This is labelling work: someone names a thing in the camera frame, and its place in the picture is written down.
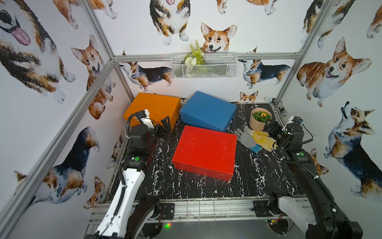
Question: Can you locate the orange shoebox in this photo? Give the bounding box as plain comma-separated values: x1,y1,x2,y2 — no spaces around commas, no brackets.
123,93,181,131

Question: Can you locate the blue shoebox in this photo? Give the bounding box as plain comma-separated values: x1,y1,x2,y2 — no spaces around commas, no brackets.
180,91,237,132

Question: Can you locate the red shoebox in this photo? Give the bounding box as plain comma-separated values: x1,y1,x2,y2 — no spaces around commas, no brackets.
172,125,237,181

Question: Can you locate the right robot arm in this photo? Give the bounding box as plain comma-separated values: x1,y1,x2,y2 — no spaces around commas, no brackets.
264,117,363,239

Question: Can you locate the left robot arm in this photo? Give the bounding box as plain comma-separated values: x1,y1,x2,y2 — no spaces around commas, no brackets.
86,110,172,239

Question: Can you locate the yellow work glove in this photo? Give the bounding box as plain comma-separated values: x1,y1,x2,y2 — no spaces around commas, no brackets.
244,125,278,152

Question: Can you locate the beige flower pot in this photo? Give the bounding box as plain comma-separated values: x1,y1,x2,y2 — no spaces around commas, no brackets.
249,108,273,131

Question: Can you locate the blue sponge under gloves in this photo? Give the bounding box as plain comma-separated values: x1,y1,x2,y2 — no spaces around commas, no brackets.
250,144,262,154

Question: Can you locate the grey work glove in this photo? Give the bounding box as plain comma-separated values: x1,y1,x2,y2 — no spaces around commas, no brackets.
234,126,257,149

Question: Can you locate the green fern plant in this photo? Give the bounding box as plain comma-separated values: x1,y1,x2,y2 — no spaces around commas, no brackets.
184,41,206,66

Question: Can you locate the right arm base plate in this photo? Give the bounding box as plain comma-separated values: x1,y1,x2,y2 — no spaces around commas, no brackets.
252,200,281,218

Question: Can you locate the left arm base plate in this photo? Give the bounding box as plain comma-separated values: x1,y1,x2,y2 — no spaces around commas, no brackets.
155,203,175,220

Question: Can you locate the white wire mesh basket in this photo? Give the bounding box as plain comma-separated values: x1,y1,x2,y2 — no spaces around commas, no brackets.
171,53,238,79

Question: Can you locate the aluminium front rail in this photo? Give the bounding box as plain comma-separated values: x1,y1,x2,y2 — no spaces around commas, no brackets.
86,196,314,225

